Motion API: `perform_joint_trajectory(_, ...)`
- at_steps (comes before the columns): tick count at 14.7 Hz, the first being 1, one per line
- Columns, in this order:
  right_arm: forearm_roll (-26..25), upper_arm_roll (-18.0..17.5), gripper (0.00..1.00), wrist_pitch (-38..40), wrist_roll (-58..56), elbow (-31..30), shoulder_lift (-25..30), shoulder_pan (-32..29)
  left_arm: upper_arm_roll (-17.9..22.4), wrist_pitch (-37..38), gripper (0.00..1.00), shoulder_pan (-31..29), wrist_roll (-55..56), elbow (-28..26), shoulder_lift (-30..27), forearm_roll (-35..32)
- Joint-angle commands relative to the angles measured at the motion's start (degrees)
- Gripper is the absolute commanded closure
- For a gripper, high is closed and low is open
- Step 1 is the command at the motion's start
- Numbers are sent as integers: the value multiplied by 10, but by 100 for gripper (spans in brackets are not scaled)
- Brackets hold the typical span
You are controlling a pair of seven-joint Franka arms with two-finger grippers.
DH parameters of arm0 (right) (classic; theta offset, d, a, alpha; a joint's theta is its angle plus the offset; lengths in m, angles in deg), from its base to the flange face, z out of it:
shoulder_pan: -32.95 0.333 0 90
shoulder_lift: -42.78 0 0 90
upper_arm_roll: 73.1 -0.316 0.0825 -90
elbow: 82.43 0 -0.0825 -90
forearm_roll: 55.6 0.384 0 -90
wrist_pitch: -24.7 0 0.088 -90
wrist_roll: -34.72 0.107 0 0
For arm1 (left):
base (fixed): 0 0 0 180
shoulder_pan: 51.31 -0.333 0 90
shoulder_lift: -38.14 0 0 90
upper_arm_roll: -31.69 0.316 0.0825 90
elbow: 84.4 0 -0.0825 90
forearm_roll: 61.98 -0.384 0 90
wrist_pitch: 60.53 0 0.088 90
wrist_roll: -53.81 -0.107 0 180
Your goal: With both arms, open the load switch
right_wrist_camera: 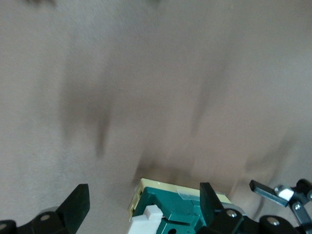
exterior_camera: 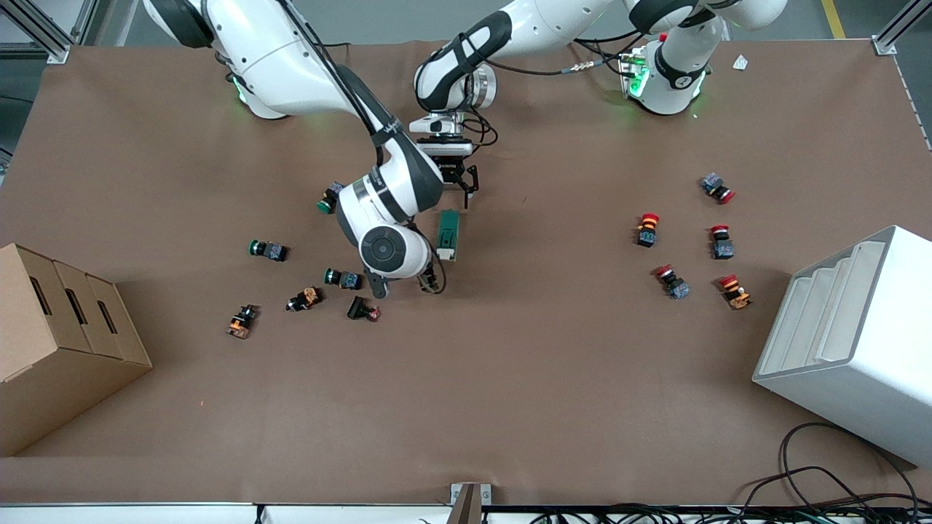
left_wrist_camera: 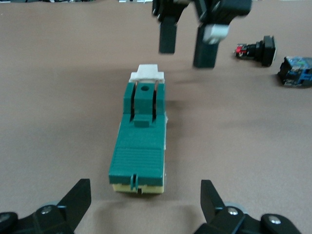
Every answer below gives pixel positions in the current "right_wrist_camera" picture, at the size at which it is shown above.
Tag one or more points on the brown table mat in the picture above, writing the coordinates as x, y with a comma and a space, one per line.
146, 85

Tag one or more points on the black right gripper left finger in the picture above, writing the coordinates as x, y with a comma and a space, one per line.
70, 209

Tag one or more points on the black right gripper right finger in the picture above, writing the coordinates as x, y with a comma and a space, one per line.
209, 202

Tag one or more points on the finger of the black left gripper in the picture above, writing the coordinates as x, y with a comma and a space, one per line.
264, 191

